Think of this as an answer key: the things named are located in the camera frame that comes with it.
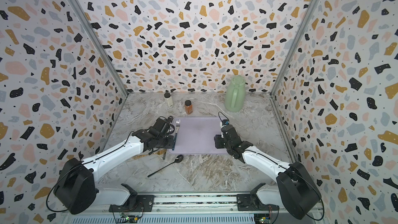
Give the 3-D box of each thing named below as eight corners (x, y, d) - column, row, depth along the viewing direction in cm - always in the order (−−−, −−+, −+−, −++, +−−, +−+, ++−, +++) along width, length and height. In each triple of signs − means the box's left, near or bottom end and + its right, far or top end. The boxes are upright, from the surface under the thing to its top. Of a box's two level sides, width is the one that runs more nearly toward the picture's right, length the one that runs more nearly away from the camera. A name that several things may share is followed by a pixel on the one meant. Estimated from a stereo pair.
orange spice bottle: (185, 111, 114) (183, 102, 106) (189, 108, 115) (188, 99, 107) (189, 115, 112) (188, 105, 104) (193, 112, 113) (192, 102, 105)
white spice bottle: (168, 106, 115) (165, 97, 108) (166, 102, 118) (163, 93, 111) (173, 105, 116) (171, 95, 109) (171, 100, 119) (169, 91, 112)
